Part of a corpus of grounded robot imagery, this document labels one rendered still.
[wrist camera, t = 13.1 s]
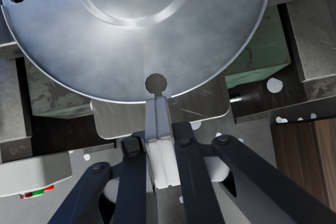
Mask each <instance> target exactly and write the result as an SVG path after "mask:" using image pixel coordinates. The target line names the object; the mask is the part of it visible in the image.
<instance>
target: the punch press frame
mask: <svg viewBox="0 0 336 224"><path fill-rule="evenodd" d="M24 62H25V69H26V75H27V82H28V89H29V96H30V103H31V109H32V115H33V116H41V117H50V118H59V119H73V118H78V117H83V116H88V115H93V114H94V113H93V110H92V109H91V106H90V104H91V98H90V97H87V96H84V95H81V94H79V93H76V92H74V91H72V90H70V89H68V88H66V87H64V86H62V85H60V84H58V83H57V82H55V81H54V80H52V79H51V78H49V77H48V76H47V75H45V74H44V73H43V72H42V71H40V70H39V69H38V68H37V67H36V66H35V65H34V64H33V63H32V62H31V61H30V60H29V59H28V58H27V56H24ZM290 63H292V62H291V58H290V54H289V50H288V46H287V42H286V38H285V34H284V30H283V26H282V23H281V19H280V15H279V11H278V7H277V4H276V5H271V6H267V7H266V8H265V11H264V13H263V16H262V18H261V21H260V23H259V25H258V27H257V29H256V31H255V33H254V34H253V36H252V38H251V39H250V41H249V42H248V44H247V45H246V46H245V48H244V49H243V50H242V51H241V53H240V54H239V55H238V56H237V57H236V58H235V59H234V60H233V62H232V63H230V64H229V65H228V66H227V67H226V68H225V69H224V70H223V72H224V77H225V81H226V85H227V89H231V88H234V87H235V86H236V85H241V84H246V83H251V82H255V81H260V80H264V79H266V78H267V77H269V76H271V75H272V74H274V73H276V72H277V71H279V70H281V69H282V68H284V67H285V66H287V65H289V64H290ZM229 99H230V103H233V102H238V101H241V95H240V93H236V94H231V95H229Z"/></svg>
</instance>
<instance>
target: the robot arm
mask: <svg viewBox="0 0 336 224"><path fill-rule="evenodd" d="M119 145H120V148H121V152H122V155H123V158H122V162H120V163H118V164H116V165H114V166H111V165H110V163H109V162H106V161H102V162H96V163H94V164H93V165H91V166H89V167H88V168H87V169H86V171H85V172H84V174H83V175H82V176H81V178H80V179H79V180H78V182H77V183H76V184H75V186H74V187H73V189H72V190H71V191H70V193H69V194H68V195H67V197H66V198H65V200H64V201H63V202H62V204H61V205H60V206H59V208H58V209H57V210H56V212H55V213H54V215H53V216H52V217H51V219H50V220H49V221H48V223H47V224H158V204H157V190H156V188H158V189H163V188H167V187H168V185H172V186H177V185H180V186H181V192H182V198H183V204H184V210H185V216H186V222H187V224H226V223H225V220H224V217H223V214H222V211H221V208H220V205H219V202H218V200H217V197H216V194H215V191H214V188H213V185H212V182H218V184H219V186H220V187H221V189H222V190H223V191H224V192H225V193H226V195H227V196H228V197H229V198H230V199H231V200H232V202H233V203H234V204H235V205H236V206H237V207H238V209H239V210H240V211H241V212H242V213H243V214H244V216H245V217H246V218H247V219H248V220H249V222H250V223H251V224H336V213H335V212H334V211H332V210H331V209H330V208H328V207H327V206H326V205H324V204H323V203H322V202H320V201H319V200H318V199H316V198H315V197H314V196H312V195H311V194H310V193H308V192H307V191H306V190H304V189H303V188H302V187H300V186H299V185H298V184H297V183H295V182H294V181H293V180H291V179H290V178H289V177H287V176H286V175H285V174H283V173H282V172H281V171H279V170H278V169H277V168H275V167H274V166H273V165H271V164H270V163H269V162H267V161H266V160H265V159H263V158H262V157H261V156H260V155H258V154H257V153H256V152H254V151H253V150H252V149H250V148H249V147H248V146H246V145H245V144H244V143H242V142H241V141H240V140H238V139H237V138H236V137H234V136H232V135H228V134H225V135H224V134H222V135H219V136H217V137H215V138H213V139H212V141H211V144H202V143H199V142H198V140H197V139H196V138H195V135H194V132H193V129H192V126H191V123H190V122H188V121H181V122H176V123H172V121H171V116H170V112H169V107H168V103H167V98H166V96H164V95H163V96H158V97H157V98H156V99H154V98H149V99H147V101H146V103H145V130H142V131H137V132H133V133H132V134H131V135H130V136H127V137H125V138H123V139H122V140H121V141H120V142H119Z"/></svg>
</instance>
